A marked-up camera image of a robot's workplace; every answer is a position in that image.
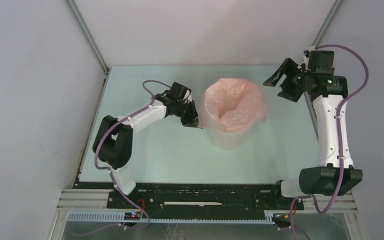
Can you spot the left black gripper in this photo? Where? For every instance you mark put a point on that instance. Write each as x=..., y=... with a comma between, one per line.
x=192, y=120

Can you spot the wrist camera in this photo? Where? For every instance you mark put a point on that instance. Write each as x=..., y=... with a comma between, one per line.
x=306, y=58
x=188, y=96

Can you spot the aluminium frame rail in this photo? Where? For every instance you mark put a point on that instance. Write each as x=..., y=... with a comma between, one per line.
x=91, y=205

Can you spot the white slotted cable duct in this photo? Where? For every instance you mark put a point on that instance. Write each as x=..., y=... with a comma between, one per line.
x=124, y=217

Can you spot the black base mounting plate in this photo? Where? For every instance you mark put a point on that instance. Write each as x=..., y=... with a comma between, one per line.
x=209, y=201

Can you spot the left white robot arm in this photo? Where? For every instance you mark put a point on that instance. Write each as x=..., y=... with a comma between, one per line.
x=113, y=144

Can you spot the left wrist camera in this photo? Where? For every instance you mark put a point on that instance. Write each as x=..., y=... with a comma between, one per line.
x=188, y=96

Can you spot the white paper trash bin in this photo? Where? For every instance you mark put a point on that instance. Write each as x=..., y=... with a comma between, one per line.
x=227, y=140

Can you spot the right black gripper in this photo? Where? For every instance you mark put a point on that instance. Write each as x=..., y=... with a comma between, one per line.
x=288, y=68

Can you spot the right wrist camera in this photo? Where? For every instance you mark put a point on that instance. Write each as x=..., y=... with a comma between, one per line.
x=306, y=58

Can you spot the pink plastic trash bag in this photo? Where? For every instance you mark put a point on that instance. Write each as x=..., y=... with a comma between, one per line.
x=232, y=105

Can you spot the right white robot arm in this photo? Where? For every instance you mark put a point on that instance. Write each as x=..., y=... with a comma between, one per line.
x=334, y=173

